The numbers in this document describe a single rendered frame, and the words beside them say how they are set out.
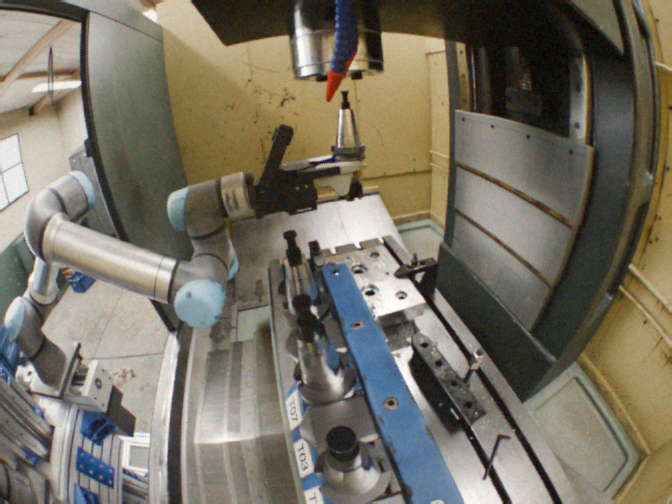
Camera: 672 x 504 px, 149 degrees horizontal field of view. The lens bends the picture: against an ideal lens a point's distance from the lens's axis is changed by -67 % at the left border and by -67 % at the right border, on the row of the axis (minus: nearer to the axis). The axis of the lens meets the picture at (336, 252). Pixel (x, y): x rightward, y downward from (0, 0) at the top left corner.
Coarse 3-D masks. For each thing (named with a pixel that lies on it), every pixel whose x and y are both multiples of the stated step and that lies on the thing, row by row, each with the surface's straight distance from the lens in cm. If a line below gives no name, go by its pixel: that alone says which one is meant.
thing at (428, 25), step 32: (192, 0) 35; (224, 0) 37; (256, 0) 39; (288, 0) 41; (384, 0) 45; (416, 0) 45; (448, 0) 45; (480, 0) 44; (512, 0) 42; (544, 0) 40; (576, 0) 43; (608, 0) 62; (224, 32) 52; (256, 32) 56; (384, 32) 68; (416, 32) 68; (448, 32) 67; (480, 32) 65; (512, 32) 61; (544, 32) 57; (576, 32) 52; (608, 32) 53
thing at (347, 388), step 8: (344, 360) 29; (296, 368) 29; (296, 376) 29; (352, 376) 28; (304, 384) 28; (344, 384) 27; (352, 384) 28; (304, 392) 28; (312, 392) 28; (320, 392) 27; (328, 392) 27; (336, 392) 27; (344, 392) 27; (352, 392) 29; (304, 400) 30; (312, 400) 28; (320, 400) 27; (328, 400) 27; (336, 400) 28
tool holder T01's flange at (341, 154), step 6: (360, 144) 51; (336, 150) 49; (342, 150) 48; (348, 150) 48; (354, 150) 48; (360, 150) 49; (336, 156) 51; (342, 156) 49; (348, 156) 49; (354, 156) 49; (360, 156) 49
